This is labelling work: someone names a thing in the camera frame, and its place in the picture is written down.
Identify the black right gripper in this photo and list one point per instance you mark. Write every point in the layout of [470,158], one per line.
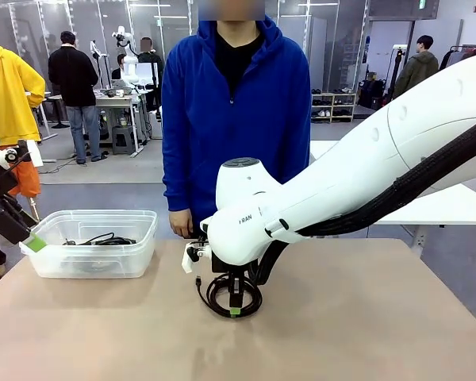
[220,265]

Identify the person's left forearm blue sleeve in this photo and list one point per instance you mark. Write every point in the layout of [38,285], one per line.
[301,147]

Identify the person's right forearm blue sleeve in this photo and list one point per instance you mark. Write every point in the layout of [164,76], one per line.
[176,174]

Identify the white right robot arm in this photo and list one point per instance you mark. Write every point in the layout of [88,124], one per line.
[341,178]

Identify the person's right hand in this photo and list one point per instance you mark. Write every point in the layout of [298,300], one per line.
[182,224]

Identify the clear plastic storage box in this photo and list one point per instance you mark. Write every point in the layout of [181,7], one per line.
[143,262]

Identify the person in yellow hoodie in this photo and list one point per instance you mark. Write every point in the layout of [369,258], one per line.
[8,91]

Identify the grey plastic stool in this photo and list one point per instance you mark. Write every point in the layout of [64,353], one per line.
[123,139]

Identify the person in blue hoodie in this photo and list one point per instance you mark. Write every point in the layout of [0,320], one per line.
[238,139]

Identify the person in black jacket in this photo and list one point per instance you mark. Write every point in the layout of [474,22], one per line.
[73,79]

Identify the white background desk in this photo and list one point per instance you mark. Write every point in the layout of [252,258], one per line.
[115,101]

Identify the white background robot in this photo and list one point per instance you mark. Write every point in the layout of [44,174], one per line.
[129,63]

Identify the person in black top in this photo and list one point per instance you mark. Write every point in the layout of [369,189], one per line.
[150,67]

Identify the wooden shoe rack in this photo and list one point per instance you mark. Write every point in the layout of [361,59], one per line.
[333,107]

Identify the white side table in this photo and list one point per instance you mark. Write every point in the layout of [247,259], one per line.
[440,206]

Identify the black bags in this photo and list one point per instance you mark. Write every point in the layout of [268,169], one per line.
[373,95]

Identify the black tripod stand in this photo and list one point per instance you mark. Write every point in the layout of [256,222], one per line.
[394,75]

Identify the person in green jacket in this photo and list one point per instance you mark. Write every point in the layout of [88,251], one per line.
[416,71]

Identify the clothes rack with coats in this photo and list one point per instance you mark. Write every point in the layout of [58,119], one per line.
[458,53]

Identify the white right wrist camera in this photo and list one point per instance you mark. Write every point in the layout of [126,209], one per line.
[187,264]

